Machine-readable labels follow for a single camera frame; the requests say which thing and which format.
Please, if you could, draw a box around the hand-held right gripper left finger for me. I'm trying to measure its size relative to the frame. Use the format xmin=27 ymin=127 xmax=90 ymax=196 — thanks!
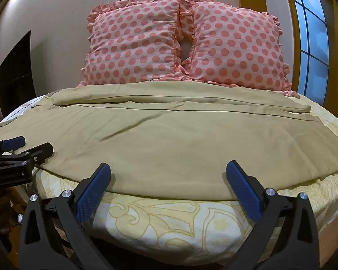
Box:
xmin=17 ymin=162 xmax=112 ymax=270

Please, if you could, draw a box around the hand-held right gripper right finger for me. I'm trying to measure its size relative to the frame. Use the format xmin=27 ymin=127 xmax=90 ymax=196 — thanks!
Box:
xmin=225 ymin=160 xmax=321 ymax=270

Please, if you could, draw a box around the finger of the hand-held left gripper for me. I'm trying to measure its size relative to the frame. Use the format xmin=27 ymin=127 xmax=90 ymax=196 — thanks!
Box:
xmin=0 ymin=136 xmax=27 ymax=158
xmin=6 ymin=142 xmax=54 ymax=166

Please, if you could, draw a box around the dark flat screen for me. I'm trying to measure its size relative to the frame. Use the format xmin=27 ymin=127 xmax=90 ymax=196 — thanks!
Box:
xmin=0 ymin=30 xmax=36 ymax=111

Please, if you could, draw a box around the bed with yellow patterned sheet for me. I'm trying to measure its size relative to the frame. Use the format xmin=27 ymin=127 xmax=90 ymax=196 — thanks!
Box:
xmin=0 ymin=89 xmax=338 ymax=270

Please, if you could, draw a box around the pink polka dot pillow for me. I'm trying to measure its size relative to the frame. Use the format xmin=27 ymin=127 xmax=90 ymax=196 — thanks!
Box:
xmin=178 ymin=0 xmax=301 ymax=100
xmin=79 ymin=0 xmax=188 ymax=87

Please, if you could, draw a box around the window with yellow frame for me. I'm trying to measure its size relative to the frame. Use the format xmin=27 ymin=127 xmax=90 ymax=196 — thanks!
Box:
xmin=281 ymin=0 xmax=338 ymax=119

